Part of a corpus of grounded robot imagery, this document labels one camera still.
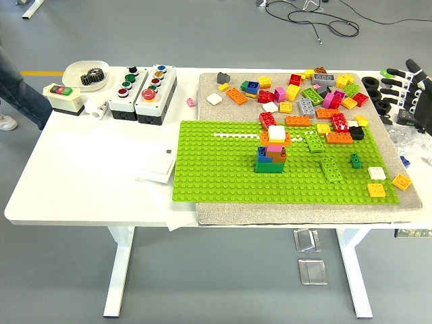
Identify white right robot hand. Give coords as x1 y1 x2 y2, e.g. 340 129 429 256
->
380 59 432 133

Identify lime long toy brick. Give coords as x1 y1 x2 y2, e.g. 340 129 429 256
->
304 131 327 153
319 155 344 185
301 86 324 104

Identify lime square toy brick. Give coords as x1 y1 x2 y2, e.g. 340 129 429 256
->
343 82 362 97

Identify black toy brick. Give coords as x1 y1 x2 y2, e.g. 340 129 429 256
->
348 125 367 141

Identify white square toy brick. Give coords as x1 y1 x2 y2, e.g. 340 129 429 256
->
267 124 287 142
367 166 387 181

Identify red long toy brick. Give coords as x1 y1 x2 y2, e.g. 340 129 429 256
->
259 111 279 132
330 113 350 133

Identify orange long toy brick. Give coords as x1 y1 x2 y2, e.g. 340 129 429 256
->
325 131 354 144
225 87 250 106
285 115 312 128
259 131 292 146

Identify grey long toy brick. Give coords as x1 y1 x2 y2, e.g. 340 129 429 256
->
298 97 317 119
311 73 337 85

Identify green square toy brick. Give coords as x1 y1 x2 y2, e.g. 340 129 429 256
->
254 161 284 174

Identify blue toy brick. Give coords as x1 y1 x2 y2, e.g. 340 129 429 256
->
256 145 273 163

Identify blue green yellow brick stack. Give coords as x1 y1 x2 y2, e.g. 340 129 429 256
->
240 80 261 99

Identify green studded baseplate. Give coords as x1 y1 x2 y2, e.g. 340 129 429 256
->
171 120 400 205

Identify black device green display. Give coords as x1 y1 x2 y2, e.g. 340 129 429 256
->
396 108 419 126

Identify clear plastic bag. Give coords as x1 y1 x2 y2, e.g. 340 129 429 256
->
386 124 432 159

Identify dark keyed panel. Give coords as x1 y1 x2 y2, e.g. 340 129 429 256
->
394 228 432 239

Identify white table leg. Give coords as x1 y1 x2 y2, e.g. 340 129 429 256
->
335 227 374 320
103 225 136 318

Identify silver floor socket plate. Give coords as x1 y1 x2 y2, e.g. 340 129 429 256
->
292 228 321 253
297 258 329 287

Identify grey-brown mat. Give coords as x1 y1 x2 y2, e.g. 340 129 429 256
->
196 72 424 226

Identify emergency stop control box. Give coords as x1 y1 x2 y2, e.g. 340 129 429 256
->
134 63 178 126

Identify white paper sheet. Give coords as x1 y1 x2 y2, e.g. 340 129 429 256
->
131 144 198 233

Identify three-button control box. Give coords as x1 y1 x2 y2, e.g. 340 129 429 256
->
107 66 149 122

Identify white pipe tee fitting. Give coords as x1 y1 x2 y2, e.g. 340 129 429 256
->
84 97 109 119

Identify black metal gears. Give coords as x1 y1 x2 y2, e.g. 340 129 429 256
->
80 67 105 89

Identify white bowl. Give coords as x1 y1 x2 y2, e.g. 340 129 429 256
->
62 59 111 92

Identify white furniture foot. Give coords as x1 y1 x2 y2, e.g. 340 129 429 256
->
22 0 45 20

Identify person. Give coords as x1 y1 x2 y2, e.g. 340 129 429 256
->
0 42 53 132

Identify long black floor cable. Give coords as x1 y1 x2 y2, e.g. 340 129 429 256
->
340 0 432 25

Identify looped black floor cable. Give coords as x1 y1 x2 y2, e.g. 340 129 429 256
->
265 0 359 45

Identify white wall switch plate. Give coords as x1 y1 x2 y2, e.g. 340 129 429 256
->
134 153 176 185

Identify white red-green switch box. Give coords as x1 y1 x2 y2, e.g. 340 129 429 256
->
43 82 86 117

